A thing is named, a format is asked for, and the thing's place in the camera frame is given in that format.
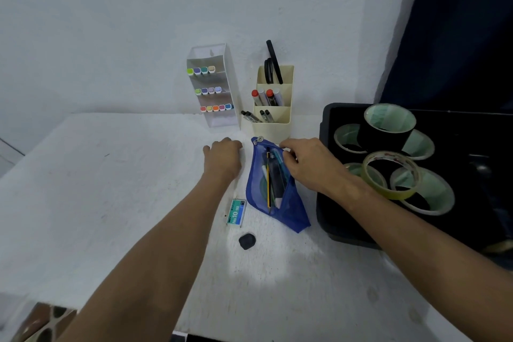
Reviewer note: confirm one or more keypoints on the blue mesh pencil pouch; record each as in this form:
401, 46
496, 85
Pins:
294, 217

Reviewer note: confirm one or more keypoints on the cream pen holder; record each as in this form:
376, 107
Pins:
276, 121

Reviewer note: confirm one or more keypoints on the yellow black striped pencil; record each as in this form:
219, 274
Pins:
268, 185

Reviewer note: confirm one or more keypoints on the person's right forearm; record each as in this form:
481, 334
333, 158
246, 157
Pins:
433, 257

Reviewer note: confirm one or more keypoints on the yellow clear tape roll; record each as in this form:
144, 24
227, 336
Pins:
413, 187

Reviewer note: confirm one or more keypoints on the person's right hand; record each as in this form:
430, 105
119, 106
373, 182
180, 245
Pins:
316, 167

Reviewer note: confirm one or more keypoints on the red capped white marker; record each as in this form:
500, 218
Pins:
255, 93

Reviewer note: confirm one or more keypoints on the patterned floor mat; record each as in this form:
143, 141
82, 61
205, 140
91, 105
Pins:
40, 323

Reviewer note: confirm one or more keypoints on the teal staples box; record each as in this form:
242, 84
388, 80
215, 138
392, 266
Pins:
236, 213

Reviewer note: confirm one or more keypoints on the dark blue curtain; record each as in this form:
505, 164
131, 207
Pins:
461, 33

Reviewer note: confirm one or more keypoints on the person's left forearm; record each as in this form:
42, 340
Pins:
148, 265

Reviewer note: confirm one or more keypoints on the black plastic tray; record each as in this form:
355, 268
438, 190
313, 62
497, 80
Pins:
473, 133

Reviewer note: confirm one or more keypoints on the clear tiered organizer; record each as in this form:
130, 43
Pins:
222, 119

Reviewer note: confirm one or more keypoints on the red capped black marker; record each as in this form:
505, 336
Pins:
269, 93

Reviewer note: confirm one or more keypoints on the black cylindrical object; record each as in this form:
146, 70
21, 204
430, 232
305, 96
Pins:
481, 167

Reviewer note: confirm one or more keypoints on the person's left hand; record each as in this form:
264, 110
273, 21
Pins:
222, 159

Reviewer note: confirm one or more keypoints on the small black cap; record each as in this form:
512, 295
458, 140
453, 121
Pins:
247, 241

